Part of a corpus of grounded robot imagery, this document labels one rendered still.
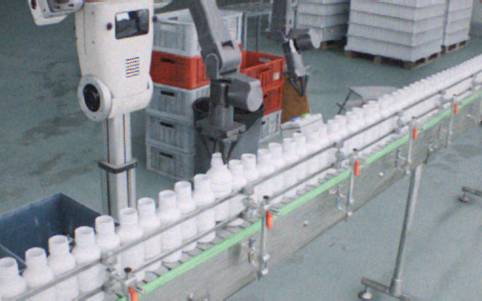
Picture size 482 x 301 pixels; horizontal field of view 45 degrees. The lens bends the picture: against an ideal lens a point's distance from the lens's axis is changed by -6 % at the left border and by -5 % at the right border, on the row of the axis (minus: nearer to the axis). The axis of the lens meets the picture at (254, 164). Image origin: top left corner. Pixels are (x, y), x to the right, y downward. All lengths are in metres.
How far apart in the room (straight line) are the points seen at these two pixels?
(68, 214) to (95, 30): 0.57
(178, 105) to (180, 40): 0.44
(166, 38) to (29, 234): 2.37
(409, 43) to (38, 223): 6.68
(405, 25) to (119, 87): 6.38
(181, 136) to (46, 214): 2.32
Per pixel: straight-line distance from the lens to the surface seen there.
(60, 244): 1.19
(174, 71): 4.02
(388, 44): 8.16
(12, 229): 1.84
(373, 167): 2.14
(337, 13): 9.01
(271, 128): 5.05
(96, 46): 1.91
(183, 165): 4.16
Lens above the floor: 1.75
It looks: 23 degrees down
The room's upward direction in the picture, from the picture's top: 3 degrees clockwise
